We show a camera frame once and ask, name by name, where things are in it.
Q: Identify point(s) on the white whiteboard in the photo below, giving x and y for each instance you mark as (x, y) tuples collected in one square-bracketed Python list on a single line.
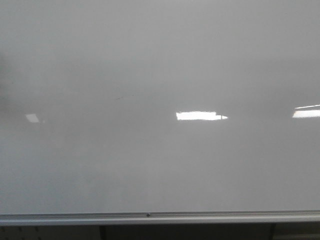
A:
[(123, 106)]

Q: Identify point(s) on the dark perforated panel below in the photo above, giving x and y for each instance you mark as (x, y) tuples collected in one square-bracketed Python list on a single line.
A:
[(228, 231)]

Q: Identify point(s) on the aluminium whiteboard tray rail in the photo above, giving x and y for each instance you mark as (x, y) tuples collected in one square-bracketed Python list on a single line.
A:
[(159, 218)]

